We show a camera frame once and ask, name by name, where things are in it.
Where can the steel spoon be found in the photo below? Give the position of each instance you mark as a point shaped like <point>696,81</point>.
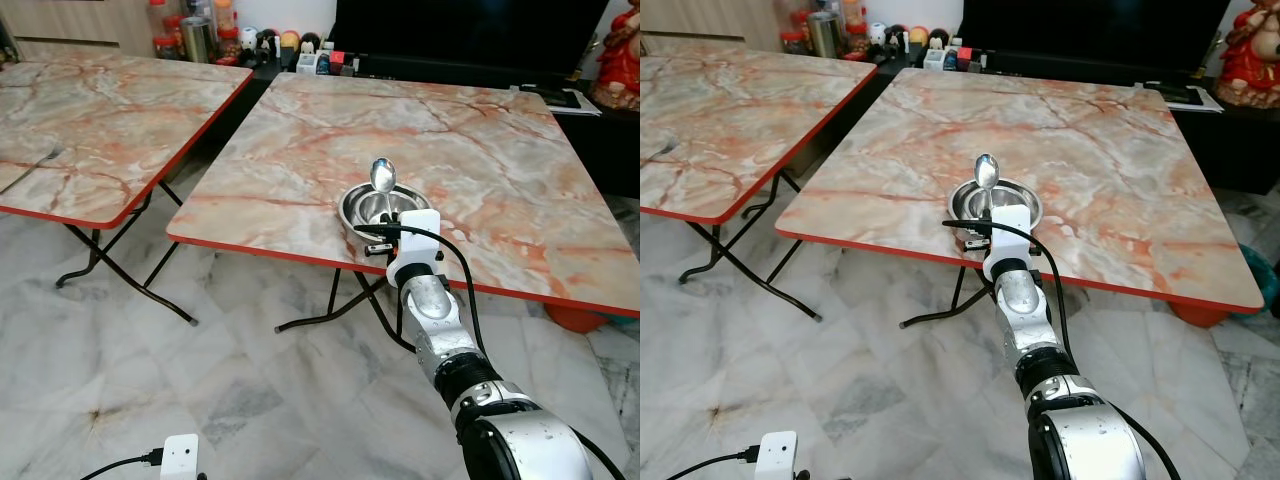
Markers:
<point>382,175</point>
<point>987,170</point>

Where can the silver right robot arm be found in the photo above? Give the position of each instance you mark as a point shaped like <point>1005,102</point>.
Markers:
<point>1030,330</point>
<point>445,335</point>

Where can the round steel bowl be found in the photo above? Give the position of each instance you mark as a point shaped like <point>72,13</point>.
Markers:
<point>355,208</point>
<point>1028,200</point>

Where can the marble folding table with bowl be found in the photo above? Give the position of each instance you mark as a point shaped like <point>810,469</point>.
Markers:
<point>480,160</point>
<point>1100,160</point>

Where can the small red box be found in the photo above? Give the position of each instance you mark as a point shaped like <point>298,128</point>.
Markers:
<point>336,59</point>
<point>965,57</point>

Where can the small white box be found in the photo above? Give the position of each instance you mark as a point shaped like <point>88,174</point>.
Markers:
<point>308,62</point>
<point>936,58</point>

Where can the yellow round figurine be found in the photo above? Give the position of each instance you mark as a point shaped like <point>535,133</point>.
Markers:
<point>290,42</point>
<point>918,37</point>

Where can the black round figurine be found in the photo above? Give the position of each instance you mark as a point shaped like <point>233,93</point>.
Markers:
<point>897,38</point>
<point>267,42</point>

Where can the black television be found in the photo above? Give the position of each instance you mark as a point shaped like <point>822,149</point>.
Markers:
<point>470,35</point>
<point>1095,35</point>

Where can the red plastic stool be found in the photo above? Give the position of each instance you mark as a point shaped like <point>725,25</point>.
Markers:
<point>1195,313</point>
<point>575,318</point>

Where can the panda figurine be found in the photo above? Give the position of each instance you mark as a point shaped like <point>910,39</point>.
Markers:
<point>877,37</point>
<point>249,42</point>

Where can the white papers with black device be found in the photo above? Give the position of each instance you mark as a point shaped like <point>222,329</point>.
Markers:
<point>560,100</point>
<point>1185,96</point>

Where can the orange capped bottle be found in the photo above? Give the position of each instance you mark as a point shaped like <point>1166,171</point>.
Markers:
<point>853,25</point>
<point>226,30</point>

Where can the steel canister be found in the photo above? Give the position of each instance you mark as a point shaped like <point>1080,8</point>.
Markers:
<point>824,35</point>
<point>196,40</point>

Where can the red lidded jar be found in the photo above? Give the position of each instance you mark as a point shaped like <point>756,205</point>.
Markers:
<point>165,35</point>
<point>795,35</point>

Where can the empty marble folding table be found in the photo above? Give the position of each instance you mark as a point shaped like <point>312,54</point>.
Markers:
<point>730,120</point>
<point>90,130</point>

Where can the red seated figurine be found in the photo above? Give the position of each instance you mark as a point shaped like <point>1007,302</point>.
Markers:
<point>1250,60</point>
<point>618,60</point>

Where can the teal bin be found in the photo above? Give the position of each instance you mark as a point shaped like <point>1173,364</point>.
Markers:
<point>1260,280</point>

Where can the wooden cabinet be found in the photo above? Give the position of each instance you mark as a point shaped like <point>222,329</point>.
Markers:
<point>710,20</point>
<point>70,25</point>

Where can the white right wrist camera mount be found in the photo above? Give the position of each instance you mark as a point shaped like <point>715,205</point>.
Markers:
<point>418,235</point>
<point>1012,235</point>

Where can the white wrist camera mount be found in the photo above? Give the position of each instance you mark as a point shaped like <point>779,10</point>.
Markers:
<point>1012,235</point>
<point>418,235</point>
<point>181,456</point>
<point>777,453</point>

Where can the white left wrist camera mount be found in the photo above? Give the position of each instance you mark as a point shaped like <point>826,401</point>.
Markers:
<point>181,456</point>
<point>777,453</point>

